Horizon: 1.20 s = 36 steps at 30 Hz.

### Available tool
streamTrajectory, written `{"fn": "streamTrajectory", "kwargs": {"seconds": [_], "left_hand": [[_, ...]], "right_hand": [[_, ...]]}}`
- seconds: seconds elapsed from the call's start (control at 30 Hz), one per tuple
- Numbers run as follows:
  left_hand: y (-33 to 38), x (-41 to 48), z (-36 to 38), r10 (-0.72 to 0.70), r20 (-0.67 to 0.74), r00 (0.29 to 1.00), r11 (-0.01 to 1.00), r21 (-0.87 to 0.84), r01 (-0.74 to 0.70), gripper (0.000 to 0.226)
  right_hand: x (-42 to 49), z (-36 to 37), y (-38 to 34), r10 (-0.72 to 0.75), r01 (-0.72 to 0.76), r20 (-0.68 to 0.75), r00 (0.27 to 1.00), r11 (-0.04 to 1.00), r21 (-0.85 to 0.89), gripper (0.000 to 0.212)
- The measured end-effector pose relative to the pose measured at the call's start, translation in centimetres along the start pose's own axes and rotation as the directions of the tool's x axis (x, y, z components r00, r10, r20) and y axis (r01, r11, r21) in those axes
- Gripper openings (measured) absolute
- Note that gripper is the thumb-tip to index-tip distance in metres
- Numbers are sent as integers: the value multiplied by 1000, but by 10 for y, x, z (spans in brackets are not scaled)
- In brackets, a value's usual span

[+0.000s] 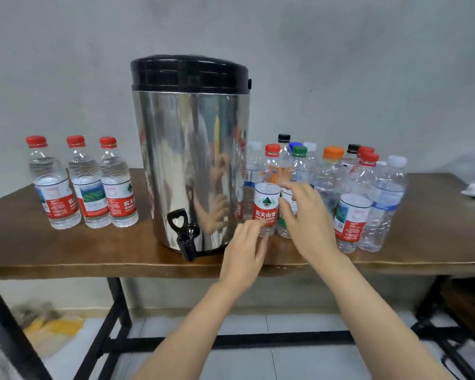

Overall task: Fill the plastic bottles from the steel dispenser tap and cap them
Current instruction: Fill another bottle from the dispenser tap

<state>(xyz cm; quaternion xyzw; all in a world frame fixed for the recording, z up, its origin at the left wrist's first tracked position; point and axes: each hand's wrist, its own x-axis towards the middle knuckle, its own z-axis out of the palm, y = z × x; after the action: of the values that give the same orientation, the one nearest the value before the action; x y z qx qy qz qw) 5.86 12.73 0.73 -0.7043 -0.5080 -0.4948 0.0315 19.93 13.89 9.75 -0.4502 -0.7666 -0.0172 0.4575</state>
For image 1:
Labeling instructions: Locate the person's right hand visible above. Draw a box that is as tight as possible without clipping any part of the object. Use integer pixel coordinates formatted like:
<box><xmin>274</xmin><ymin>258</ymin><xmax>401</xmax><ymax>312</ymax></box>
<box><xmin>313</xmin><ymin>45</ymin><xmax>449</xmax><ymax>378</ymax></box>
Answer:
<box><xmin>279</xmin><ymin>180</ymin><xmax>341</xmax><ymax>266</ymax></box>

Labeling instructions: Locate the person's left hand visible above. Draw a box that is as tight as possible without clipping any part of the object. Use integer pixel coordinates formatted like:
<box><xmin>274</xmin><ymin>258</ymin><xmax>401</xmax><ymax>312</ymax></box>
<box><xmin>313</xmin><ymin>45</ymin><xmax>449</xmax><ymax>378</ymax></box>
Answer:
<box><xmin>219</xmin><ymin>219</ymin><xmax>270</xmax><ymax>298</ymax></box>

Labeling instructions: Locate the cluster of plastic bottles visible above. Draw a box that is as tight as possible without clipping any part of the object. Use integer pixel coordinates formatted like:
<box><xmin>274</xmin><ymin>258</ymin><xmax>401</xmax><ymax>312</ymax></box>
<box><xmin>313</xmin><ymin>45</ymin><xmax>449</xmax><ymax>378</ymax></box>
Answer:
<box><xmin>237</xmin><ymin>134</ymin><xmax>409</xmax><ymax>254</ymax></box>

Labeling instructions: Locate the stainless steel water dispenser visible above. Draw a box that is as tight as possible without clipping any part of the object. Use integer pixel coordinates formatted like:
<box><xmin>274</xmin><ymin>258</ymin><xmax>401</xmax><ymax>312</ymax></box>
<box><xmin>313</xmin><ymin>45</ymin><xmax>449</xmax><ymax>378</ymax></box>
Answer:
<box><xmin>130</xmin><ymin>54</ymin><xmax>253</xmax><ymax>262</ymax></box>

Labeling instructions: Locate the green red label plastic bottle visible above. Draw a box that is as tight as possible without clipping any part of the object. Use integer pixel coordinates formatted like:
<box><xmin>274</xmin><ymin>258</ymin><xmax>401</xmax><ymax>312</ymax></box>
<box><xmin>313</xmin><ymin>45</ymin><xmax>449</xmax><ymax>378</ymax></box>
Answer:
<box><xmin>66</xmin><ymin>136</ymin><xmax>112</xmax><ymax>230</ymax></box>

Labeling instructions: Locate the person's right forearm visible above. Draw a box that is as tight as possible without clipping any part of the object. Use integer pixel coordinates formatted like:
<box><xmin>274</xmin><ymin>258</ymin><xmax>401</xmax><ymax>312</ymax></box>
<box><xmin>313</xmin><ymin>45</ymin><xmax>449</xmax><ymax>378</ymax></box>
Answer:
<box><xmin>320</xmin><ymin>253</ymin><xmax>456</xmax><ymax>380</ymax></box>

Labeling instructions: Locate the person's left forearm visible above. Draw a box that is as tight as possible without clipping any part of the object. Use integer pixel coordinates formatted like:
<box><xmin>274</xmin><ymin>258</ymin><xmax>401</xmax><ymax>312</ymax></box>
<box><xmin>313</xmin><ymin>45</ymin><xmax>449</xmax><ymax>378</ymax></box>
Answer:
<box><xmin>130</xmin><ymin>281</ymin><xmax>250</xmax><ymax>380</ymax></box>

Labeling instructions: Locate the yellow debris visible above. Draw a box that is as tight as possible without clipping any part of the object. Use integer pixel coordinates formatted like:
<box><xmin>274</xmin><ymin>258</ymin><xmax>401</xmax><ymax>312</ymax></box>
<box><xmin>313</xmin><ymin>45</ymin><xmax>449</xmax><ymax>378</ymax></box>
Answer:
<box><xmin>24</xmin><ymin>312</ymin><xmax>84</xmax><ymax>337</ymax></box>

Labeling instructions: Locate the black metal table frame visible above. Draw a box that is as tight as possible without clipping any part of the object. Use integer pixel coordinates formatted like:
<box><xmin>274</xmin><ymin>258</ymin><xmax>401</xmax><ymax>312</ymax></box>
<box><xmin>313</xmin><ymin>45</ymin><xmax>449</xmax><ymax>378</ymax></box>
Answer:
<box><xmin>0</xmin><ymin>273</ymin><xmax>475</xmax><ymax>380</ymax></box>

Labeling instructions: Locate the wooden stool with black frame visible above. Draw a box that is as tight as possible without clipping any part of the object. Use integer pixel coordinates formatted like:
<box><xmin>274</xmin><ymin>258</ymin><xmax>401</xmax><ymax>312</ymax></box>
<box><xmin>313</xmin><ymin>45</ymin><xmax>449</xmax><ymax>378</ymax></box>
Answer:
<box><xmin>415</xmin><ymin>274</ymin><xmax>475</xmax><ymax>380</ymax></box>

